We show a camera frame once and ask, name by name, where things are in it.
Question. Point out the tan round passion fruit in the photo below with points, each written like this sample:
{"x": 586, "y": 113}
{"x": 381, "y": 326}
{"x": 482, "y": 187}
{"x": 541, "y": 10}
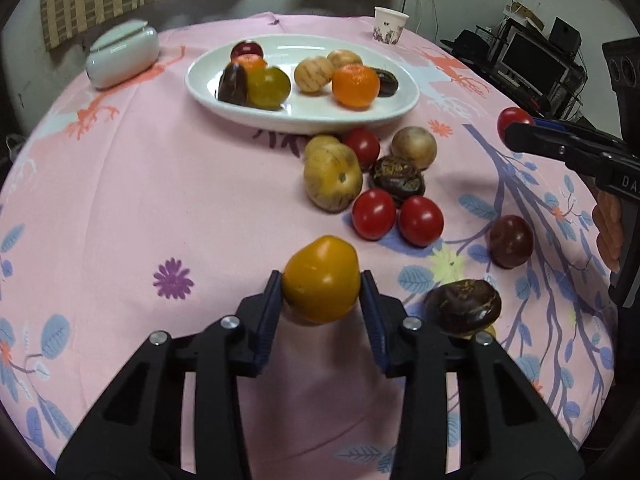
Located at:
{"x": 414, "y": 146}

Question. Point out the small cardboard box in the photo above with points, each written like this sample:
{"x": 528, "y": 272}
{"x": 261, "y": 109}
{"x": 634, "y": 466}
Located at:
{"x": 525, "y": 14}

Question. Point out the computer monitor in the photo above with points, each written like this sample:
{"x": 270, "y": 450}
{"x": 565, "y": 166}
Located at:
{"x": 532, "y": 60}

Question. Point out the pale green lidded ceramic jar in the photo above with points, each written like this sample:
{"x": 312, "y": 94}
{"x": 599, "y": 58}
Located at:
{"x": 120, "y": 62}

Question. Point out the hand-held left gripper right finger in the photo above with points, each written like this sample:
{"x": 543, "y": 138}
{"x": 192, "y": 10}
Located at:
{"x": 372, "y": 320}

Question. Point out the pink printed tablecloth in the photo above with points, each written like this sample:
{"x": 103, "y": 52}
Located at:
{"x": 150, "y": 185}

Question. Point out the person's right hand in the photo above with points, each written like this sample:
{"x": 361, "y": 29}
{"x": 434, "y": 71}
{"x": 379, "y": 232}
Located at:
{"x": 607, "y": 230}

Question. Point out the white oval plate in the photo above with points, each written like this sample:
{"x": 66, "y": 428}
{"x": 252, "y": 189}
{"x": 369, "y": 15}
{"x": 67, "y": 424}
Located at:
{"x": 320, "y": 110}

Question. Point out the black speaker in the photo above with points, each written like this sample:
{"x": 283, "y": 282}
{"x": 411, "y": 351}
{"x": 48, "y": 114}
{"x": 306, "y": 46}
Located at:
{"x": 567, "y": 35}

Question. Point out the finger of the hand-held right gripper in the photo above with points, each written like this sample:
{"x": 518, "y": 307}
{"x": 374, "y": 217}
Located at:
{"x": 540, "y": 141}
{"x": 555, "y": 125}

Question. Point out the dark purple tomato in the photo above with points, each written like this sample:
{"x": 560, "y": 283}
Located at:
{"x": 510, "y": 240}
{"x": 246, "y": 49}

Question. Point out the white patterned paper cup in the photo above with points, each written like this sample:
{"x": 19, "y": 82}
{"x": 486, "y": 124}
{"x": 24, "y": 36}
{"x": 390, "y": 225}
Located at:
{"x": 389, "y": 27}

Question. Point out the dark brown wrinkled fruit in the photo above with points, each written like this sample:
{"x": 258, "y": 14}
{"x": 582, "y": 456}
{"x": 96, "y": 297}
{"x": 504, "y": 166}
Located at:
{"x": 397, "y": 180}
{"x": 232, "y": 85}
{"x": 387, "y": 82}
{"x": 462, "y": 307}

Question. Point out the orange mandarin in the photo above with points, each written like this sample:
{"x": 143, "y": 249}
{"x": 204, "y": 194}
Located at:
{"x": 355, "y": 85}
{"x": 251, "y": 61}

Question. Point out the yellow-orange tomato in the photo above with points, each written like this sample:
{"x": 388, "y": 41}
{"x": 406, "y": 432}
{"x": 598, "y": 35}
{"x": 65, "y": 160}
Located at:
{"x": 322, "y": 280}

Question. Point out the yellow-green tomato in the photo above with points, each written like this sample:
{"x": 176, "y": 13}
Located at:
{"x": 268, "y": 87}

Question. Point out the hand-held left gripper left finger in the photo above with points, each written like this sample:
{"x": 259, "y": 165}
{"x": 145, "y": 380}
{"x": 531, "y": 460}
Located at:
{"x": 270, "y": 320}

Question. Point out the pale striped pepino melon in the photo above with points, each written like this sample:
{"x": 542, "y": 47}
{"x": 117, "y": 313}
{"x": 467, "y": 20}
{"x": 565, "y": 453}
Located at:
{"x": 313, "y": 74}
{"x": 332, "y": 177}

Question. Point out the black electronic device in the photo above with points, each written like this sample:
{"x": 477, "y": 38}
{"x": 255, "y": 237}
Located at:
{"x": 470, "y": 41}

